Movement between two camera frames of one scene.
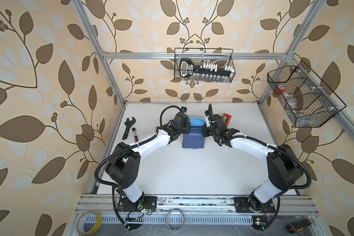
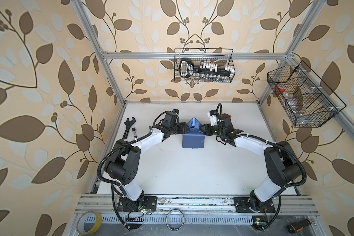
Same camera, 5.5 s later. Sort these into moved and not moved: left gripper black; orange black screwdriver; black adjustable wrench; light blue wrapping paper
Moved: left gripper black
Not moved: light blue wrapping paper; black adjustable wrench; orange black screwdriver
